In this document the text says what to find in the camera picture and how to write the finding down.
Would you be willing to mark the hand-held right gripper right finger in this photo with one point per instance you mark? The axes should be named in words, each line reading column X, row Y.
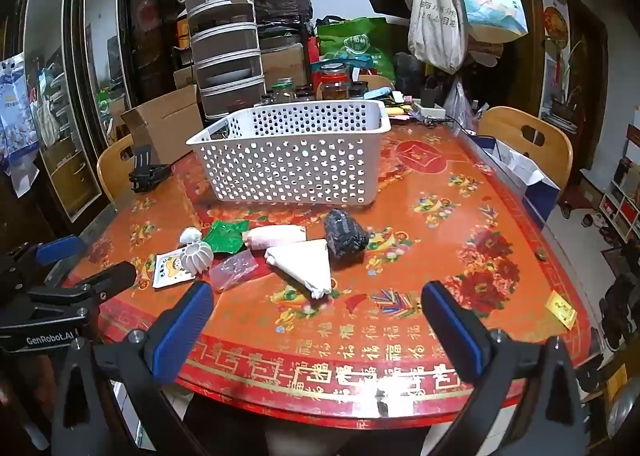
column 450, row 331

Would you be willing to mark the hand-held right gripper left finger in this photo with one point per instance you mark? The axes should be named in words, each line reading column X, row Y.
column 182, row 331

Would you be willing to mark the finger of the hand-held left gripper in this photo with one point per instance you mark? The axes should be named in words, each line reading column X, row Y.
column 60, row 248
column 112, row 278

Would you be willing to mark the green foil packet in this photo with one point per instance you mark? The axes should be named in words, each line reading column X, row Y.
column 225, row 236

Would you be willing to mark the pink white towel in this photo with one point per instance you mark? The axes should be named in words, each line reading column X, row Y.
column 275, row 237

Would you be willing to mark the white perforated plastic basket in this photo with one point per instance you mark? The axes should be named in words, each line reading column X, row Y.
column 280, row 139

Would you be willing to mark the white cartoon print packet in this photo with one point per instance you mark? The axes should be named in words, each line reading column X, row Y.
column 167, row 271

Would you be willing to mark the white ribbed round toy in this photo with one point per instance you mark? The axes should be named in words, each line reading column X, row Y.
column 196, row 258

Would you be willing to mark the small white ball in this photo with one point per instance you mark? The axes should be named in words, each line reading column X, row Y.
column 190, row 235

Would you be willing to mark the wooden chair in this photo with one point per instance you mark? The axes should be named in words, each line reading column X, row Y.
column 112, row 165
column 505, row 130

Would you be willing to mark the black folding holder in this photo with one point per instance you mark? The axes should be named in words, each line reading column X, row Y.
column 147, row 175

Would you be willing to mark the yellow card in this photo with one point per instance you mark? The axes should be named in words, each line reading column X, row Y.
column 561, row 311

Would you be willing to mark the folded white cloth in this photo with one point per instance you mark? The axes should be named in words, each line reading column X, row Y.
column 305, row 266

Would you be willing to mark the black cloth bundle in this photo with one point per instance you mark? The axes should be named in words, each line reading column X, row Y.
column 345, row 236

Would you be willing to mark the open cardboard box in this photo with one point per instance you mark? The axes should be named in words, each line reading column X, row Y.
column 170, row 125

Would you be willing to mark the blue white paper bag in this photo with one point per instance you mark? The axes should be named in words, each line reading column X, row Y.
column 525, row 175

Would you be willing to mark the white cube shelf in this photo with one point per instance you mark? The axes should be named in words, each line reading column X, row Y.
column 622, row 206

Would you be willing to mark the white power strip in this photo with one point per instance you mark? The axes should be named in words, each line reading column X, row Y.
column 427, row 110

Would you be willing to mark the hanging clear plastic bag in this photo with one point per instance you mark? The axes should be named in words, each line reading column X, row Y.
column 457, row 103

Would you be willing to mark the dark mirrored wardrobe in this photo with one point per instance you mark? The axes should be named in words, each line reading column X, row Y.
column 145, row 35

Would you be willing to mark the green lid glass jar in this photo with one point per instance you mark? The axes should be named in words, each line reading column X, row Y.
column 283, row 91

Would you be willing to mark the grey stacked drawer organizer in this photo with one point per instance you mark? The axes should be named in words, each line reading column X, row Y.
column 225, row 35

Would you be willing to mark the beige tote bag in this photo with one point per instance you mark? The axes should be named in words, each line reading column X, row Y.
column 432, row 25

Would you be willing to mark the green shopping bag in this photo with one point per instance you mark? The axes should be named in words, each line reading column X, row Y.
column 350, row 40

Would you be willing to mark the blue white printed tote bag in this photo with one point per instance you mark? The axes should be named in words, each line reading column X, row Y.
column 490, row 0

